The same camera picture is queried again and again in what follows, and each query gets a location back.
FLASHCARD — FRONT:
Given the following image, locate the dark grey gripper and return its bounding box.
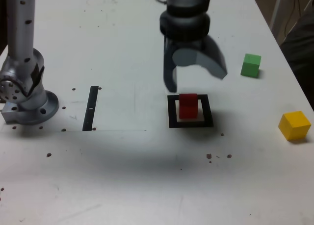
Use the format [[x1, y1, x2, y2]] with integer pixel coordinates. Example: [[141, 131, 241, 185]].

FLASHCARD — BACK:
[[162, 35, 228, 93]]

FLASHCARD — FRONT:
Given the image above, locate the red cube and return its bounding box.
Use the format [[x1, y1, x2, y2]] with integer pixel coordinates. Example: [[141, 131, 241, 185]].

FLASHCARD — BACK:
[[178, 93, 199, 120]]

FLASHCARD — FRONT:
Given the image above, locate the green cube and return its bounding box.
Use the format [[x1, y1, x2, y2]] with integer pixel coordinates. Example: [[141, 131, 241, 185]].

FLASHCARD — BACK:
[[240, 53, 262, 78]]

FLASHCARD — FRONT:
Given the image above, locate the yellow cube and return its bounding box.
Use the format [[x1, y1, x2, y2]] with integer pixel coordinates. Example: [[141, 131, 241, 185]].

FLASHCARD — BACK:
[[278, 111, 312, 141]]

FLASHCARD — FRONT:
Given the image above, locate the black tape square outline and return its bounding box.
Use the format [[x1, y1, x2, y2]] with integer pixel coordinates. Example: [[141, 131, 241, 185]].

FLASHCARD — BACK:
[[167, 94, 214, 129]]

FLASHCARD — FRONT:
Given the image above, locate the black tape strip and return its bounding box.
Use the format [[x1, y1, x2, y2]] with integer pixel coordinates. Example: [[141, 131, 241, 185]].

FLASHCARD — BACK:
[[82, 86, 99, 132]]

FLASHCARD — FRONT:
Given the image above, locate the person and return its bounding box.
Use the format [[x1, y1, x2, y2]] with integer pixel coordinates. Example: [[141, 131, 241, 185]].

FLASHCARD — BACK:
[[279, 9, 314, 115]]

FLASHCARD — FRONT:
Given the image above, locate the white frame post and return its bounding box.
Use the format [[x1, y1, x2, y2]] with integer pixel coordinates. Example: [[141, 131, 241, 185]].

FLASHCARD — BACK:
[[269, 0, 290, 37]]

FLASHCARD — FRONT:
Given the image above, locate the thin background cable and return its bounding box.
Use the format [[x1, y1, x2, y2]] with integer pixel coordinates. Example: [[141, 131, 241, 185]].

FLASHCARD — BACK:
[[284, 0, 304, 37]]

